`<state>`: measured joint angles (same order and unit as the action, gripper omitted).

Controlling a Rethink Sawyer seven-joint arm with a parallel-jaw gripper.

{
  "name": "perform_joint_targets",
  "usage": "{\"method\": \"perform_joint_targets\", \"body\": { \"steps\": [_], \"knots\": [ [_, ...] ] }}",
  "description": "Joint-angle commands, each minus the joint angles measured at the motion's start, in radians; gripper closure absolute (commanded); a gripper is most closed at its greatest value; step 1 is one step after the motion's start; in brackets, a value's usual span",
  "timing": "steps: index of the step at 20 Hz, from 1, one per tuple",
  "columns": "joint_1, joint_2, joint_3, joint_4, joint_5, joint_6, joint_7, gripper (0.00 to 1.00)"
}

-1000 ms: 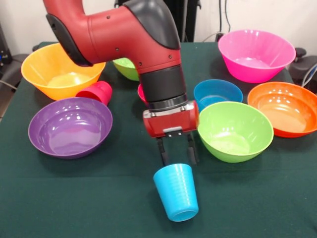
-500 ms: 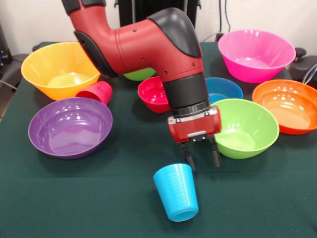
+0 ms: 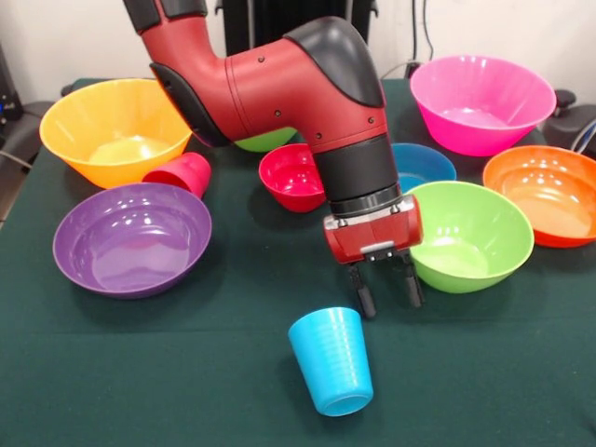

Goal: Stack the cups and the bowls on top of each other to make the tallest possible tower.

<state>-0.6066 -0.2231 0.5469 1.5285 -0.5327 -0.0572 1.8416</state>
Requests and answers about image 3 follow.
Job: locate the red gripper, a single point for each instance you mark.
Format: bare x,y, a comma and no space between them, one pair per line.
372,235

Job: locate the blue cup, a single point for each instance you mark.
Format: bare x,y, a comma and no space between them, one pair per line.
333,368

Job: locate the pink bowl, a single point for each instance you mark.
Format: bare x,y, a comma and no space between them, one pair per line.
484,93

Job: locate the red cup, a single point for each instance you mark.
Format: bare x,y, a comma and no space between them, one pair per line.
186,172

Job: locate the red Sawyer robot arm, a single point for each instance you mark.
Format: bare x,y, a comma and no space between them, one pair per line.
288,93

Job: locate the green bowl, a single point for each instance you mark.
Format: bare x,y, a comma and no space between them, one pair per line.
470,233
265,142

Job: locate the blue bowl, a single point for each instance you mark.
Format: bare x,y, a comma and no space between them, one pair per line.
423,163

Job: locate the red bowl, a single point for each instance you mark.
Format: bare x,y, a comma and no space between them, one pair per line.
291,177

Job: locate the orange bowl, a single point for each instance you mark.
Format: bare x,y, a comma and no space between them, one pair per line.
545,186

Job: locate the dark green tablecloth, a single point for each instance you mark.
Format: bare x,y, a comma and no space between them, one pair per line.
186,372

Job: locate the black office chair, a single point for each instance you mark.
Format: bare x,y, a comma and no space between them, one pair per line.
28,125
570,125

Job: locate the purple bowl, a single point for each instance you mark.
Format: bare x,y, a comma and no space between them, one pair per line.
132,233

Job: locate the yellow bowl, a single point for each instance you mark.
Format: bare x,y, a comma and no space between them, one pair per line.
116,112

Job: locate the black computer box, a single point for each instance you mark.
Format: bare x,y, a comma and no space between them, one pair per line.
9,93

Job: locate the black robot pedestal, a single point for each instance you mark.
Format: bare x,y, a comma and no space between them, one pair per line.
261,23

